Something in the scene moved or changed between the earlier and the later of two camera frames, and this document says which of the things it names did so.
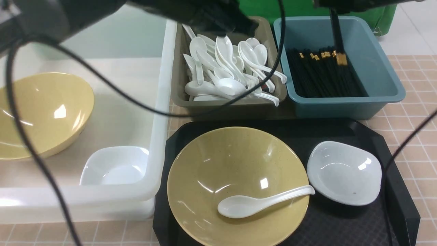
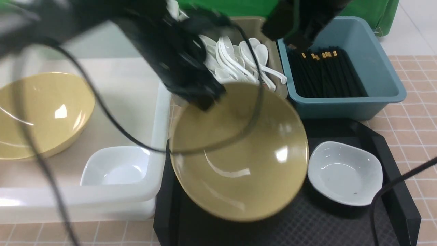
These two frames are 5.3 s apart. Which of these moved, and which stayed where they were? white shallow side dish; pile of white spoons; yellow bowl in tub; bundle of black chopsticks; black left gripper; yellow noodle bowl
Moved: black left gripper; yellow noodle bowl
Stayed: pile of white spoons; white shallow side dish; bundle of black chopsticks; yellow bowl in tub
